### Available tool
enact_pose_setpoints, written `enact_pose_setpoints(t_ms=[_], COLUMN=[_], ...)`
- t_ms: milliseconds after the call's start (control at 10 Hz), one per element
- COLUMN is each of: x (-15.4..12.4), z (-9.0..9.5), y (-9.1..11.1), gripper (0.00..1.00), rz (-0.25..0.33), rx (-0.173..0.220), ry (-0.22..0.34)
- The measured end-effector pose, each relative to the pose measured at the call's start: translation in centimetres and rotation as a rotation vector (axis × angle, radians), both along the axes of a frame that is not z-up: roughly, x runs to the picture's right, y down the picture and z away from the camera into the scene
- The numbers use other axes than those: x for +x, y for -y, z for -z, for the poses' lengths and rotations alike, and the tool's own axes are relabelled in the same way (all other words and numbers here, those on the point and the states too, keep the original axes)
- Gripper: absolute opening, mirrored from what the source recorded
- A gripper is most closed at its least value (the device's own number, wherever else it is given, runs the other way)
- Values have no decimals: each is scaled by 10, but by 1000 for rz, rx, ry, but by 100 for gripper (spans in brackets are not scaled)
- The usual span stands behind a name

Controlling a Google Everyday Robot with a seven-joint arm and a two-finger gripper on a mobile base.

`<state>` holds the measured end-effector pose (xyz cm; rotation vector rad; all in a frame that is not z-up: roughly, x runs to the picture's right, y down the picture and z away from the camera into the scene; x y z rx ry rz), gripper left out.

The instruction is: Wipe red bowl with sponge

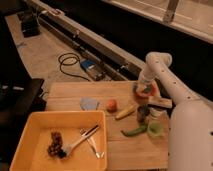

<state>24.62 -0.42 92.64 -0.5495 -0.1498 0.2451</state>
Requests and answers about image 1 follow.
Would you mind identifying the blue electronic box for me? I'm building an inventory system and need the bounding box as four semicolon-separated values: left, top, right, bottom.
80;59;105;81

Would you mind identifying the white lidded jar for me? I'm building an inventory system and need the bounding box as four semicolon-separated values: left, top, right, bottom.
150;108;162;121

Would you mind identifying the dark grape bunch toy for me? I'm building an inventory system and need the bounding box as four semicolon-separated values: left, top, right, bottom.
47;132;66;159

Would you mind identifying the wooden block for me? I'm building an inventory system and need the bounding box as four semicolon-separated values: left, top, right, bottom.
148;96;172;108

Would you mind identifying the green plastic cup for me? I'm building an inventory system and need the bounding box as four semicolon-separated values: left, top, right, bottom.
147;121;163;137

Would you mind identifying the wooden cutting board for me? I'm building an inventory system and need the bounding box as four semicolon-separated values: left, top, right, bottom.
46;81;169;171

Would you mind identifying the long metal rail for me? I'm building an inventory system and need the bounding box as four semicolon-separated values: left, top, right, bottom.
24;0;146;79

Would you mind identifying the green pepper toy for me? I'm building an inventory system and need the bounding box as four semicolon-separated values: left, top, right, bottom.
121;125;147;137

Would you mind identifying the yellow banana toy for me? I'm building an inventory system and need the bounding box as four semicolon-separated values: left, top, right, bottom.
115;104;136;120

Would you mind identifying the dark spice jar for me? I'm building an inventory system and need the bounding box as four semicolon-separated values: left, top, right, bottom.
137;105;149;123

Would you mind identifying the red bowl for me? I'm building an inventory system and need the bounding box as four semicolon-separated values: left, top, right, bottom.
133;82;157;98

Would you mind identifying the yellow plastic tub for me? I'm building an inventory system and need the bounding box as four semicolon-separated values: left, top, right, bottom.
9;111;107;171

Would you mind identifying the black box on floor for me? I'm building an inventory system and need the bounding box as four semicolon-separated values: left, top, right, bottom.
21;16;40;37

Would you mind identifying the silver fork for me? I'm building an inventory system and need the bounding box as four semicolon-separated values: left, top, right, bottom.
62;125;100;156

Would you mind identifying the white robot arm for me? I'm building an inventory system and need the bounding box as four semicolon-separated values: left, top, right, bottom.
139;52;213;171

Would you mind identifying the black coiled cable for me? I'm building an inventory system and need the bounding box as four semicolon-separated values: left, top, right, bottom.
57;52;93;82

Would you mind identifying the orange peach toy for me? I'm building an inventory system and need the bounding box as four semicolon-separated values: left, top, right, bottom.
106;99;117;112

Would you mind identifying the black chair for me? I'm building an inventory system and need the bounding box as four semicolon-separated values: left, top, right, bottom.
0;78;46;133

